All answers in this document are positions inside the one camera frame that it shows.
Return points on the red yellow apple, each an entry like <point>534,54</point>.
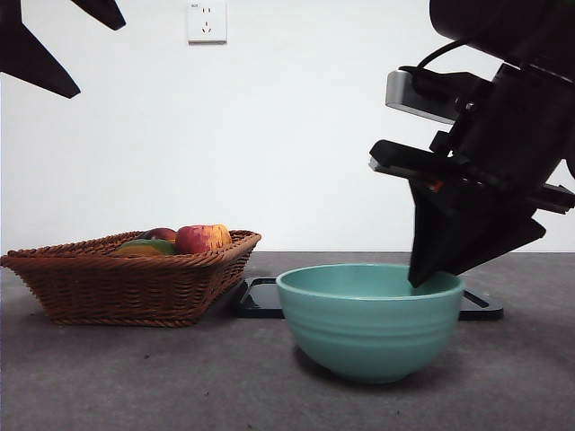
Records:
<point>197,239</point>

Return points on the brown kiwifruit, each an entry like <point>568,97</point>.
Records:
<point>135,251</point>

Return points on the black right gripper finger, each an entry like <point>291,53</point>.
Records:
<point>485,238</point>
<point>427,238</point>

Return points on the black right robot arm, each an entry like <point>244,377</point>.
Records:
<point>503,22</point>

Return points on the teal ceramic bowl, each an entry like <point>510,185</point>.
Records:
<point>373,332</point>

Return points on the green fruit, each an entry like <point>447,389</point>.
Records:
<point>166,247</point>

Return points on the brown wicker basket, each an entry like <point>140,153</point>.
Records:
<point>121,287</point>

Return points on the black rectangular tray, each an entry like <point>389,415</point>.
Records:
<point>258,301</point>

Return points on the dark red fruit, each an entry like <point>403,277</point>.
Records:
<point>161,233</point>

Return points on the white wall socket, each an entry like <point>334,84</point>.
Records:
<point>215,22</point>

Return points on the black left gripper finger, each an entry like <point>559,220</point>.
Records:
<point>105,11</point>
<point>27,54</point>

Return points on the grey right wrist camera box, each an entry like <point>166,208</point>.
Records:
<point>404,92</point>

